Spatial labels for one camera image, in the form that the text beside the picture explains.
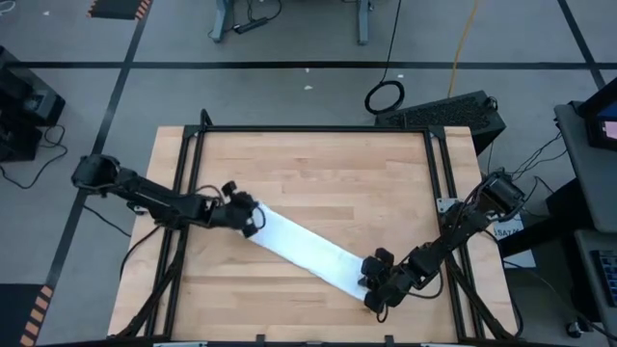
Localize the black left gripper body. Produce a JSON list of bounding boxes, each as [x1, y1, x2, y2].
[[209, 180, 259, 240]]

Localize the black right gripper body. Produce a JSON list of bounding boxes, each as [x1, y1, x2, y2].
[[362, 248, 416, 314]]

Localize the white cloth napkin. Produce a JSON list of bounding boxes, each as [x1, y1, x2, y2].
[[248, 200, 375, 303]]

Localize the white labelled box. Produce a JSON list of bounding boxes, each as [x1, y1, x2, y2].
[[491, 214, 537, 270]]

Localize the black computer tower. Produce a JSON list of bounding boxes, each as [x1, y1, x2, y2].
[[374, 90, 507, 155]]

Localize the black power strip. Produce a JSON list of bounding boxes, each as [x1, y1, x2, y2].
[[232, 16, 270, 35]]

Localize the grey-blue desk leg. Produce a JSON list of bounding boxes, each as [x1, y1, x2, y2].
[[356, 0, 371, 46], [210, 0, 236, 43]]

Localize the grey side desk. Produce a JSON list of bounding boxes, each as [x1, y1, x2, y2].
[[573, 228, 617, 324], [553, 100, 617, 233]]

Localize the black keyboard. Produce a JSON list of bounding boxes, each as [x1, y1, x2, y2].
[[591, 249, 617, 308]]

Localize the black orange-striped floor plate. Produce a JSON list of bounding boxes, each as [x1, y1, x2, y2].
[[86, 0, 153, 21], [0, 282, 55, 347]]

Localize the black equipment stack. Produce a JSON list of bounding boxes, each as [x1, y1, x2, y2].
[[0, 45, 67, 163]]

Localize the black monitor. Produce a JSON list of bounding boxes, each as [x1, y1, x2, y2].
[[577, 79, 617, 151]]

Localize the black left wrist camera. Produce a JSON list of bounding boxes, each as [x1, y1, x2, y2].
[[214, 198, 242, 227]]

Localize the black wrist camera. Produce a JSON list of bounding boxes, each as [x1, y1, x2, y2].
[[385, 269, 412, 301], [214, 198, 242, 227]]

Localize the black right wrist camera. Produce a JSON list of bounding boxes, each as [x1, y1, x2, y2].
[[385, 269, 412, 301]]

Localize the black right camera cable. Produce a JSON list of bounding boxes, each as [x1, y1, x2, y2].
[[408, 269, 444, 301]]

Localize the black metal table frame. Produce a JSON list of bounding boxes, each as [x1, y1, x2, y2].
[[115, 109, 520, 346]]

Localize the coiled black cable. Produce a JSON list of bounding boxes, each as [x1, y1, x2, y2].
[[363, 0, 406, 116]]

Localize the thin black cable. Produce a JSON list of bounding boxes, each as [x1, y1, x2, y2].
[[510, 130, 570, 180]]

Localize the black floor cable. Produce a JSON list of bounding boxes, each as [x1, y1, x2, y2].
[[0, 123, 68, 190]]

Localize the yellow cable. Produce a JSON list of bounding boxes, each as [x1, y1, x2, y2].
[[446, 0, 482, 99]]

